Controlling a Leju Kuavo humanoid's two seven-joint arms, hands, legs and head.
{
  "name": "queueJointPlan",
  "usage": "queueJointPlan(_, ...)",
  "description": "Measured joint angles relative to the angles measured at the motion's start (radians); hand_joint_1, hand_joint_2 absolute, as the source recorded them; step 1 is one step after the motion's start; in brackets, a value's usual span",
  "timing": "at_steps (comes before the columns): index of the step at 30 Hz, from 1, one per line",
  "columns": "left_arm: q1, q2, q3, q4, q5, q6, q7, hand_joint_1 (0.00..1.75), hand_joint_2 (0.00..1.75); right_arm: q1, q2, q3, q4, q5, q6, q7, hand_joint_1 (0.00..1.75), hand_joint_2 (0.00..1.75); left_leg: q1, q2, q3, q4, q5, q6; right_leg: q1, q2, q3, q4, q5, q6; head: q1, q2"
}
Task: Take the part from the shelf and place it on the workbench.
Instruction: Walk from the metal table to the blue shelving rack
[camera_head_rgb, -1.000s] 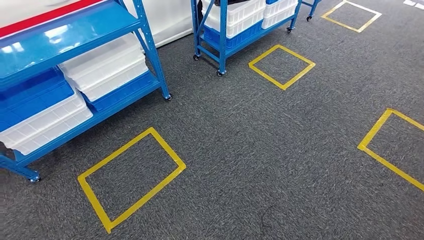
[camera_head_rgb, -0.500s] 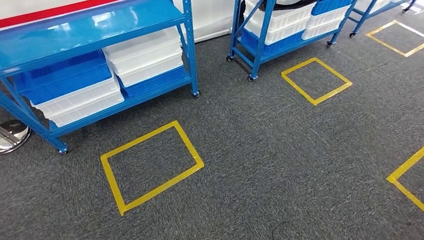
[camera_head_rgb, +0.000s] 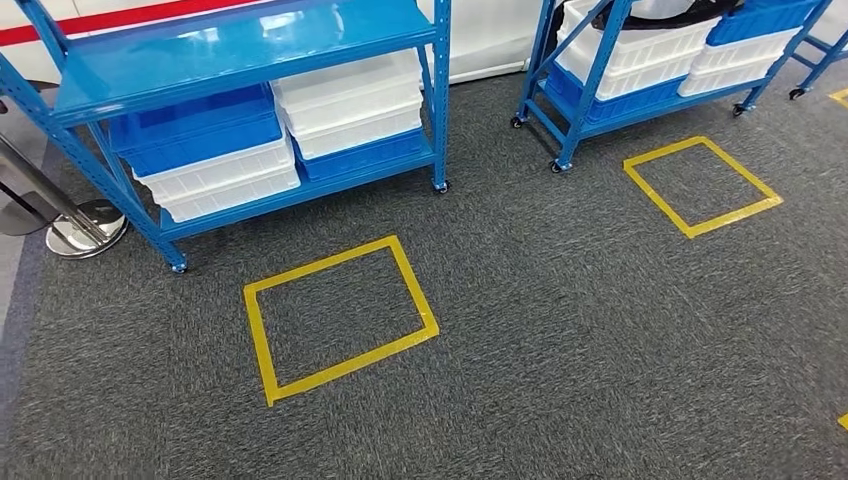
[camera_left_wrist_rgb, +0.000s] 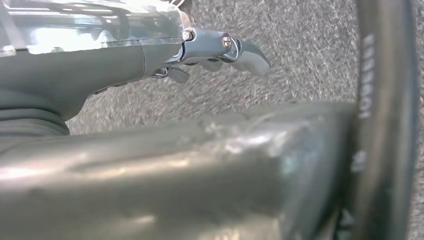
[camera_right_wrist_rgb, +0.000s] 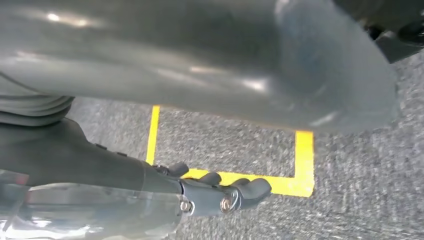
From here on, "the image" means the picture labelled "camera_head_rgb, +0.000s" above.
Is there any silver round stand base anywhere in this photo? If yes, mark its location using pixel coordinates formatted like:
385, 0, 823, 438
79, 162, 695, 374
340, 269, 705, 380
0, 132, 129, 260

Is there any red barrier belt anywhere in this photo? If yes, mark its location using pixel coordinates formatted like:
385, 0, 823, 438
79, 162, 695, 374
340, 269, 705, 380
0, 0, 266, 48

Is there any black base stanchion post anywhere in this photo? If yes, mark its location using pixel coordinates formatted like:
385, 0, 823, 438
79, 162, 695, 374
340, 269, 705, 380
0, 99, 68, 238

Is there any blue steel shelf rack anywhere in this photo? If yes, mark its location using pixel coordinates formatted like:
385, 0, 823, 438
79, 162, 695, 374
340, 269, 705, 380
788, 26, 848, 102
510, 0, 835, 175
0, 0, 453, 274

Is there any white plastic bin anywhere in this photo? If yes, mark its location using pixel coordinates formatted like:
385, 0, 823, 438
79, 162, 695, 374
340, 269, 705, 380
676, 56, 782, 99
158, 166, 301, 224
270, 49, 423, 113
557, 0, 722, 75
555, 46, 704, 102
291, 109, 424, 162
281, 86, 424, 139
132, 135, 297, 201
688, 27, 802, 75

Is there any white car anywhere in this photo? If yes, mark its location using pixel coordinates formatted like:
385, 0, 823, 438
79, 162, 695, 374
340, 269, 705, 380
0, 0, 747, 87

